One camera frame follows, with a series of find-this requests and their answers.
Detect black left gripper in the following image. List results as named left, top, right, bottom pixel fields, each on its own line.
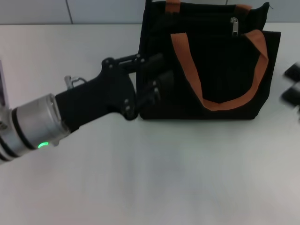
left=55, top=53, right=175, bottom=133

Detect black fabric bag orange handles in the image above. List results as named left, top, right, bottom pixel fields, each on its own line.
left=138, top=0, right=282, bottom=121

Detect silver metal zipper pull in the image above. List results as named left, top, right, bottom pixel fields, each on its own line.
left=230, top=16, right=240, bottom=38

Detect left gripper cable silver plug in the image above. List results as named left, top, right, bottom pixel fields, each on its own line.
left=64, top=75, right=88, bottom=90

